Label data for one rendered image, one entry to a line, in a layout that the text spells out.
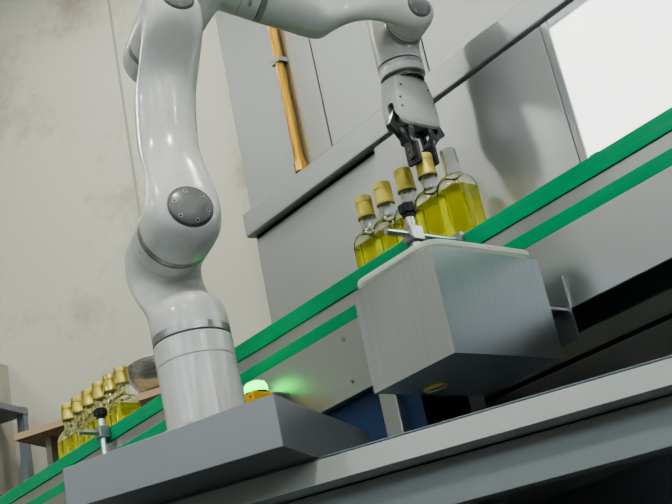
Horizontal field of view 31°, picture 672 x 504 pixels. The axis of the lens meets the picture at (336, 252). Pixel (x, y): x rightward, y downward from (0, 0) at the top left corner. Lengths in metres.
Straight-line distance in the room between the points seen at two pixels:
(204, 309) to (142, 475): 0.31
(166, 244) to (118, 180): 4.64
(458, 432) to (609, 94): 0.76
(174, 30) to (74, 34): 5.00
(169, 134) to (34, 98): 5.06
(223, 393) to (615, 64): 0.85
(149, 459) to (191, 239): 0.37
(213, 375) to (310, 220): 0.95
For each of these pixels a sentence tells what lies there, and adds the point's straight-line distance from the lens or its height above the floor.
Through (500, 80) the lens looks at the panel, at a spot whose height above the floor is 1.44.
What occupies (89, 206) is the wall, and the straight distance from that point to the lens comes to 6.50.
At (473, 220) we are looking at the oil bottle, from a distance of 2.05.
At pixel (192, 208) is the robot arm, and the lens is 1.81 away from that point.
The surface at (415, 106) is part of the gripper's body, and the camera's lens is 2.19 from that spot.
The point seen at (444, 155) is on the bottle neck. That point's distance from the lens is 2.12.
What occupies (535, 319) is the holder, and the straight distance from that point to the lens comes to 1.75.
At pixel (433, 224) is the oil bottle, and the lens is 2.09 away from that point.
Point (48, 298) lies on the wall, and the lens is 6.49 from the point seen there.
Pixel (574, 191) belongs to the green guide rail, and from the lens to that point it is 1.88.
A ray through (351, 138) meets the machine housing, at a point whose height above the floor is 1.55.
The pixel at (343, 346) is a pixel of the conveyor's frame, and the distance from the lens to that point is 2.05.
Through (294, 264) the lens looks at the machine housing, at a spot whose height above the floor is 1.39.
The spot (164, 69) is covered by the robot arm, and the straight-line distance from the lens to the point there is 2.00.
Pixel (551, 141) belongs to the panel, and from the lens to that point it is 2.13.
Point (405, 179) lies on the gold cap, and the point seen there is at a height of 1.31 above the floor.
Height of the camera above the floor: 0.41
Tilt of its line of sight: 21 degrees up
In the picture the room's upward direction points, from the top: 12 degrees counter-clockwise
